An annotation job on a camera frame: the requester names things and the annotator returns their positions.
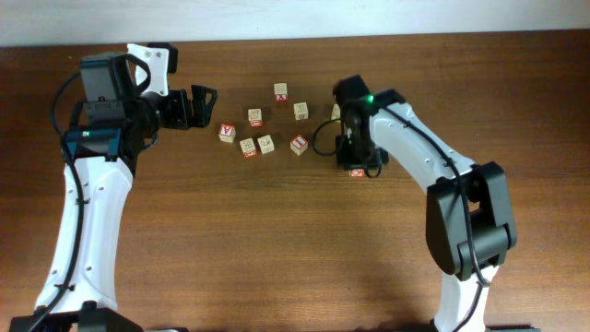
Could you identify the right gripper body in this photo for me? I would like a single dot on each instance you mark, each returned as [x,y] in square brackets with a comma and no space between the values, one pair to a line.
[352,155]

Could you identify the yellow bottom number block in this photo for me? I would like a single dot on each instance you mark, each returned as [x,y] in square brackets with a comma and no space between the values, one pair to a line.
[336,113]

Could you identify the butterfly picture block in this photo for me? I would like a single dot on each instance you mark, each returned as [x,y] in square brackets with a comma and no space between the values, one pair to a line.
[248,147]

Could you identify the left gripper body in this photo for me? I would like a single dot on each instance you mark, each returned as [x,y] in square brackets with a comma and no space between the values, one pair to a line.
[176,111]

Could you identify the red bottom picture block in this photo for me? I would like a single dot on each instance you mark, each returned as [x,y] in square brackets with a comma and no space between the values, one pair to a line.
[357,173]

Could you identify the snail picture block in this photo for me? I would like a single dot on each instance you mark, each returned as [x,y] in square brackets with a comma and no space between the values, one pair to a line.
[255,118]

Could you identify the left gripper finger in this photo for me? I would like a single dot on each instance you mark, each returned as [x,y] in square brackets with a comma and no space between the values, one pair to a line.
[204,99]
[200,120]

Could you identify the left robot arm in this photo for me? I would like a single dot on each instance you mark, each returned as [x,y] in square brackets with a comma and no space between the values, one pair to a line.
[127,101]

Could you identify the red letter A block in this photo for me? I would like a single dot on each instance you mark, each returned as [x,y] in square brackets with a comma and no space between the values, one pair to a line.
[227,133]

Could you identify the red letter I block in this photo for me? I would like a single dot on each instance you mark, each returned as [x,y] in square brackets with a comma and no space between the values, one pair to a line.
[298,144]

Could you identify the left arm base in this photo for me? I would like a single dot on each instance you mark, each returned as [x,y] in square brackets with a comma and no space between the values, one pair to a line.
[89,319]

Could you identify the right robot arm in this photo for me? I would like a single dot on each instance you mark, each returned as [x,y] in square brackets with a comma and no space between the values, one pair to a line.
[469,214]

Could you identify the top red X block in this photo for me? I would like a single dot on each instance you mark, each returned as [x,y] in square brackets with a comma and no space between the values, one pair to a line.
[281,92]

